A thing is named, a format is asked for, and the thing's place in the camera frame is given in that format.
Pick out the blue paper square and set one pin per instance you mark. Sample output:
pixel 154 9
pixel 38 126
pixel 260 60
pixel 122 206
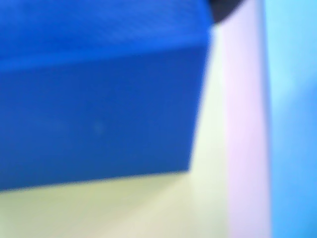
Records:
pixel 292 124

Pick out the green paper square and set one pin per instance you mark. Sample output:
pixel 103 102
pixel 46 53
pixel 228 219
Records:
pixel 123 210

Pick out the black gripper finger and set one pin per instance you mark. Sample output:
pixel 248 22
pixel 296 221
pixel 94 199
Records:
pixel 223 10

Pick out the large blue cube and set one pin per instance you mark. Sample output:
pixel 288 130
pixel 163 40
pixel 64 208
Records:
pixel 99 99

